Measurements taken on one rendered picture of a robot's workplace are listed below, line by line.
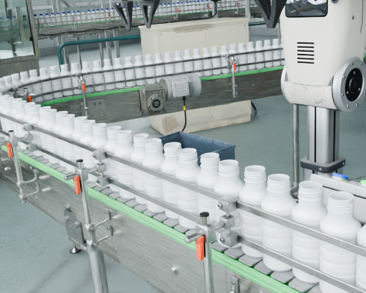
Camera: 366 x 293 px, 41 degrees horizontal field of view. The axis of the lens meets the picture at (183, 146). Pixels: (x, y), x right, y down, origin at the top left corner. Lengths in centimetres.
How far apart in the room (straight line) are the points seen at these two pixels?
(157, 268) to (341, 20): 80
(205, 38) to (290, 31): 390
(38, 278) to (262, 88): 175
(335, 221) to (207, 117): 476
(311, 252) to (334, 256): 6
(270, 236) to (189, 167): 24
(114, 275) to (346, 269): 216
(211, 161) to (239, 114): 473
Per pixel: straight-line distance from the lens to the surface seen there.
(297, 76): 148
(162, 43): 518
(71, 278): 289
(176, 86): 265
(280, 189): 81
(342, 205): 75
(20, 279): 300
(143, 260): 118
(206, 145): 183
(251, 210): 84
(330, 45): 141
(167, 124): 531
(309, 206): 79
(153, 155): 107
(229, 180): 89
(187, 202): 100
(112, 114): 274
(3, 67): 635
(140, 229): 114
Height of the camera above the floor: 147
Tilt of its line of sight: 17 degrees down
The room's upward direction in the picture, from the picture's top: 5 degrees counter-clockwise
